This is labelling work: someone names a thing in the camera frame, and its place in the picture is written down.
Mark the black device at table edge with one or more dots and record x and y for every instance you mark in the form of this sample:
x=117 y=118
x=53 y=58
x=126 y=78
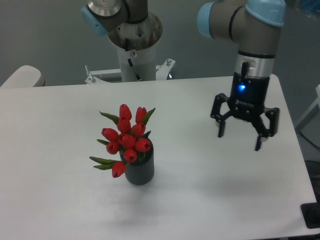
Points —
x=311 y=214

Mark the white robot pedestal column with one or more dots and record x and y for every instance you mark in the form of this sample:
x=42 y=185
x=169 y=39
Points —
x=136 y=46

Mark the white pedestal base frame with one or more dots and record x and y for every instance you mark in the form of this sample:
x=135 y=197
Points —
x=163 y=72

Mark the dark grey ribbed vase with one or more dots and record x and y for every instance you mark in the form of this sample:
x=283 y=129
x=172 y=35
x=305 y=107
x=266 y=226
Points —
x=139 y=162

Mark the white chair armrest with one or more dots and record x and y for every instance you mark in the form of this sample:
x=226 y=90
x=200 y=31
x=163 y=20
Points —
x=24 y=77

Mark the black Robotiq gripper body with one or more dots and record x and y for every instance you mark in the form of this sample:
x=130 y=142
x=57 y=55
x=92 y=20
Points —
x=247 y=98

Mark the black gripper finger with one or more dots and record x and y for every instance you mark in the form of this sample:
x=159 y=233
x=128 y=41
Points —
x=273 y=114
x=216 y=114

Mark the red tulip bouquet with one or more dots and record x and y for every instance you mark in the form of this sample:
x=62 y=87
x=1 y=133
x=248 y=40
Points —
x=124 y=137

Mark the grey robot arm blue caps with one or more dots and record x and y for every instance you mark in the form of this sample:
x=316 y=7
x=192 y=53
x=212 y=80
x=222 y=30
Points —
x=254 y=24

